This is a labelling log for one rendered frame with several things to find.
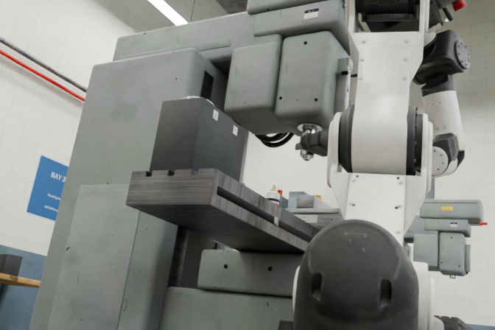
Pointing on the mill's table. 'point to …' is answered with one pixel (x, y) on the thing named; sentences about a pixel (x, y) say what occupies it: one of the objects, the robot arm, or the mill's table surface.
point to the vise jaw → (310, 202)
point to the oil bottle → (273, 195)
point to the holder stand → (197, 138)
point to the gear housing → (306, 21)
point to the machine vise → (314, 214)
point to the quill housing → (308, 79)
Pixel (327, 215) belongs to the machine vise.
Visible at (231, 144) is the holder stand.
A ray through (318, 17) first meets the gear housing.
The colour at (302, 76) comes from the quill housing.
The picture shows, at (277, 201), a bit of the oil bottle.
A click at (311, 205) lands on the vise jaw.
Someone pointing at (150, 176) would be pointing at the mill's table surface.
